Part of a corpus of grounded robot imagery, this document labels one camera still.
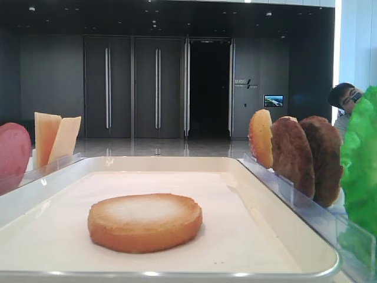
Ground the toasted round bread slice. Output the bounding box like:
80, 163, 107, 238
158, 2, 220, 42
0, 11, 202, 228
88, 193, 203, 254

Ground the brown meat patty front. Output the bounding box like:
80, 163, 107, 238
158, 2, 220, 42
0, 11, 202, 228
271, 117, 315, 199

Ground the person with glasses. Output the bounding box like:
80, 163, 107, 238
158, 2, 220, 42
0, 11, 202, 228
328, 83, 364, 141

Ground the green lettuce leaf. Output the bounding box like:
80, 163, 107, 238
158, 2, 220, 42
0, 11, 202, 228
337, 85, 377, 266

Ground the dark double door middle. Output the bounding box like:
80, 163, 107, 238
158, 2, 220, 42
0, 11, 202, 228
135, 38, 181, 139

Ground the dark double door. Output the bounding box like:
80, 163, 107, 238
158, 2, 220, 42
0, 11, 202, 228
84, 37, 131, 139
135, 38, 181, 139

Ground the orange cheese slice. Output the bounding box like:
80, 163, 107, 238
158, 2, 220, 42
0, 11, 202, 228
34, 112, 62, 168

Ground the clear acrylic right rack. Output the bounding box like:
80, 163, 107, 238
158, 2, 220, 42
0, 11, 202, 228
239, 154, 376, 282

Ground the brown meat patty rear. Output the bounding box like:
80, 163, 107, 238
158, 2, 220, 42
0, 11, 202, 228
299, 116, 343, 208

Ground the brown meat patty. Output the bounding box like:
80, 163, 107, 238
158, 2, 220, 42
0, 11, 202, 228
299, 116, 343, 208
271, 117, 315, 199

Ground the toasted bread slice in rack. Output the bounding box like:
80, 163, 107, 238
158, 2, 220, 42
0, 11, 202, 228
248, 109, 273, 169

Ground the clear acrylic left rack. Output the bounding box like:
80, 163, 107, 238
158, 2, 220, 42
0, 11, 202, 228
19, 153, 84, 187

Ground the pale yellow cheese slice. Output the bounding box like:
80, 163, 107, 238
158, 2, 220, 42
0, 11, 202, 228
48, 116, 81, 164

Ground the clear acrylic rack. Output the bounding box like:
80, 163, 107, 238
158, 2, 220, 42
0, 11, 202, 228
239, 154, 376, 282
19, 153, 84, 187

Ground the dark double door left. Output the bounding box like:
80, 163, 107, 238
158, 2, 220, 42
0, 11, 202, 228
84, 37, 131, 139

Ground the small wall screen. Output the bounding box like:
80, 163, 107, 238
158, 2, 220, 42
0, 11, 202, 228
264, 95, 284, 107

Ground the white rectangular tray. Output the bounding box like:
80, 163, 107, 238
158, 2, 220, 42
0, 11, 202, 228
1, 157, 341, 282

